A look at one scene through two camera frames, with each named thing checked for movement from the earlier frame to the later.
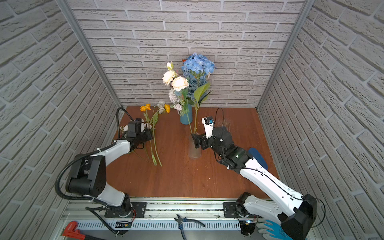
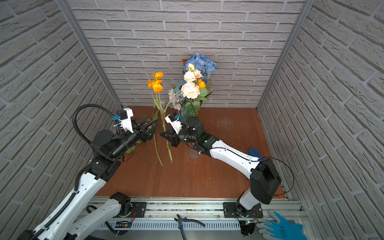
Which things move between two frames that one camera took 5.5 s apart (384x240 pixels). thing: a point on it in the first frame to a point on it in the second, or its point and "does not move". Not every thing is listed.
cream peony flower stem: [178, 83] to [191, 89]
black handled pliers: [180, 220] does not move
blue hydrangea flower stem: [197, 68] does not move
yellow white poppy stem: [161, 107] to [157, 84]
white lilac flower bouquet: [176, 101] does not move
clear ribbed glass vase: [193, 152] does not move
